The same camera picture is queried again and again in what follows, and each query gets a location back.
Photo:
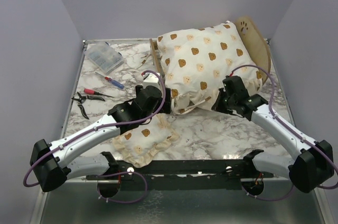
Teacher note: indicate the black front mounting rail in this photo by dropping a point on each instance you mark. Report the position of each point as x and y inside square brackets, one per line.
[179, 175]

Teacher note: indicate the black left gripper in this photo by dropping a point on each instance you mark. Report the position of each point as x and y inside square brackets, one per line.
[166, 109]

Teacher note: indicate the red handled screwdriver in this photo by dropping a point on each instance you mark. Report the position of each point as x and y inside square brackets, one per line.
[92, 92]

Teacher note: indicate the small bear print pillow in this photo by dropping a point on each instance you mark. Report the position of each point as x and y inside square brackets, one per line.
[140, 145]

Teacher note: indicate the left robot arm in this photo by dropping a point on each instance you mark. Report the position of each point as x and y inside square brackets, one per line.
[55, 162]

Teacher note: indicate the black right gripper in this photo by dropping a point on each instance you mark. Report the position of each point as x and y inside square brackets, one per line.
[217, 105]

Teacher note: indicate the large bear print cushion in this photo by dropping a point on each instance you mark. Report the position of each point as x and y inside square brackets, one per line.
[195, 62]

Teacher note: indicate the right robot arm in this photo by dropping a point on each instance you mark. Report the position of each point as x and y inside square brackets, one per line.
[310, 163]

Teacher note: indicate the clear plastic screw box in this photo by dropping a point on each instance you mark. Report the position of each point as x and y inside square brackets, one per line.
[106, 58]

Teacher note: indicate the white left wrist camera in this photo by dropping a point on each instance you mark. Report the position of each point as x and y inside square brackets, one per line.
[151, 79]

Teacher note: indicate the wooden pet bed frame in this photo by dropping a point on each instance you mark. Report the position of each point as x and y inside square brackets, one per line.
[255, 44]

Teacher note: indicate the blue handled screwdriver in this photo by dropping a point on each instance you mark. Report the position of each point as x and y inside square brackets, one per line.
[111, 81]

